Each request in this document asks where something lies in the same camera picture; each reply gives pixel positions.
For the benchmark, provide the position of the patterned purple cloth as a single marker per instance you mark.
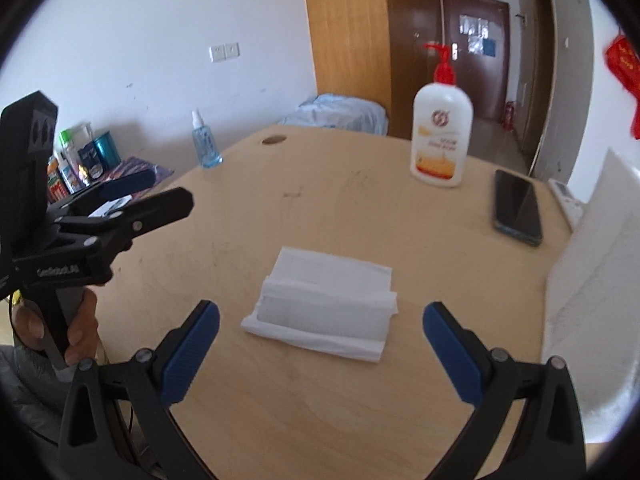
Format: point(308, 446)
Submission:
point(145, 170)

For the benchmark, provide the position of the blue spray bottle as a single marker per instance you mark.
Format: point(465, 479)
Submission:
point(206, 142)

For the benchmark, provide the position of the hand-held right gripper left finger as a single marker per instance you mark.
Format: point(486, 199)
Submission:
point(192, 350)

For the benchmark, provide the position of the red fire extinguisher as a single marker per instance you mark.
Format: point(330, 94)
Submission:
point(509, 116)

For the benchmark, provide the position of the white paper tissue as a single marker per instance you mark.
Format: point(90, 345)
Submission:
point(325, 305)

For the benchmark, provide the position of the wooden wardrobe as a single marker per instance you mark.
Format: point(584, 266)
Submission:
point(350, 35)

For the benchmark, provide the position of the black smartphone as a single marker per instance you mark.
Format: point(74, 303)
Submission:
point(517, 207)

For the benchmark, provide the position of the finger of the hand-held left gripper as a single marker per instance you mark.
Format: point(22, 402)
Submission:
point(125, 182)
point(150, 207)

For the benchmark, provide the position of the brown side door frame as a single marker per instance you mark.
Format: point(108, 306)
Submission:
point(542, 70)

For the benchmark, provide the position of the white remote control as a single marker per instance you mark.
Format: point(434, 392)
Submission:
point(565, 200)

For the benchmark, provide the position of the white foam box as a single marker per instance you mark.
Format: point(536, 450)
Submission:
point(595, 300)

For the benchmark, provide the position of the red cloth bag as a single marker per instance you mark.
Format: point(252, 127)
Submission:
point(622, 62)
point(636, 120)

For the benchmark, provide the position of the person's grey jacket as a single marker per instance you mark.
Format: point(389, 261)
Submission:
point(22, 390)

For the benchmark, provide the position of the teal metal can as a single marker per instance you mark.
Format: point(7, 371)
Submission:
point(106, 150)

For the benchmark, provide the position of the cluster of toiletry bottles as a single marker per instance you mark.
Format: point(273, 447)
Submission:
point(70, 165)

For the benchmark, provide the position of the white lotion pump bottle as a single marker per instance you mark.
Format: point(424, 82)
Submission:
point(440, 135)

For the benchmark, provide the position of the grey plastic-covered bundle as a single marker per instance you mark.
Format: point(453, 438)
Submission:
point(340, 112)

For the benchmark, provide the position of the white wall switch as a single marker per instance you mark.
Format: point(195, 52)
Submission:
point(225, 52)

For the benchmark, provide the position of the person's left hand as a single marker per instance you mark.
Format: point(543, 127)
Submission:
point(82, 325)

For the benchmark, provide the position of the dark brown door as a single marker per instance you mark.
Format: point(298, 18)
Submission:
point(475, 80)

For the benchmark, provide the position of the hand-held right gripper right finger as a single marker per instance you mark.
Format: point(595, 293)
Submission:
point(452, 355)

